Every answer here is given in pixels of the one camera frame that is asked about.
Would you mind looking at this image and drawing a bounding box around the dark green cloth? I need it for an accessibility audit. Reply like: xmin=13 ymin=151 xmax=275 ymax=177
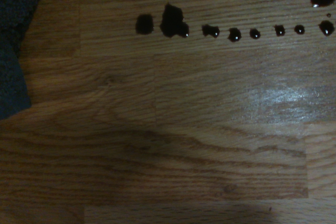
xmin=0 ymin=0 xmax=50 ymax=121

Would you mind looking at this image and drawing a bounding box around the dark liquid spill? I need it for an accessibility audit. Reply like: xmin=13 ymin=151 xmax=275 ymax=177
xmin=135 ymin=0 xmax=336 ymax=44

